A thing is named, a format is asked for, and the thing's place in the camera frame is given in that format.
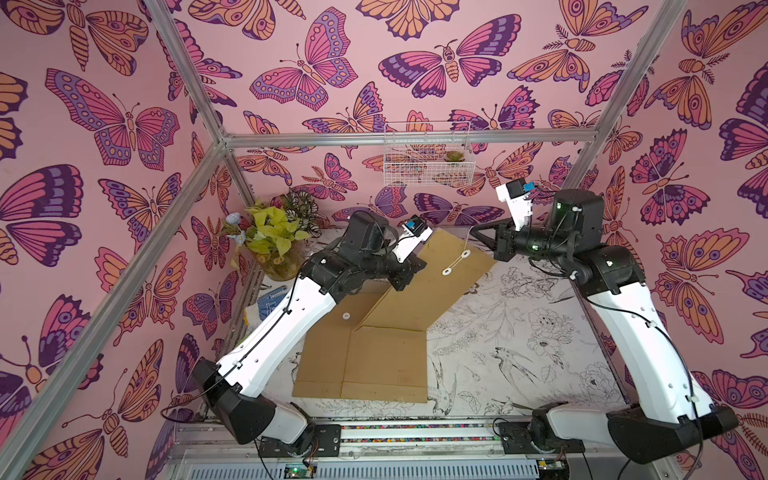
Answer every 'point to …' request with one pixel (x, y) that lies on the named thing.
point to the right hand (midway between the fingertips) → (476, 227)
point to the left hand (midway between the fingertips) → (426, 261)
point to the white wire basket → (428, 154)
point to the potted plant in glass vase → (274, 235)
